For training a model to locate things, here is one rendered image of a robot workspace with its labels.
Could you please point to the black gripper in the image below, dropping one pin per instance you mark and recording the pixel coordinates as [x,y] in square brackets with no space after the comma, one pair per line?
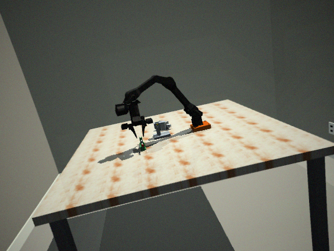
[130,126]

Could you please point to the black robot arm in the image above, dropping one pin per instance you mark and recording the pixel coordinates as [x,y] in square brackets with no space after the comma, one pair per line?
[169,83]

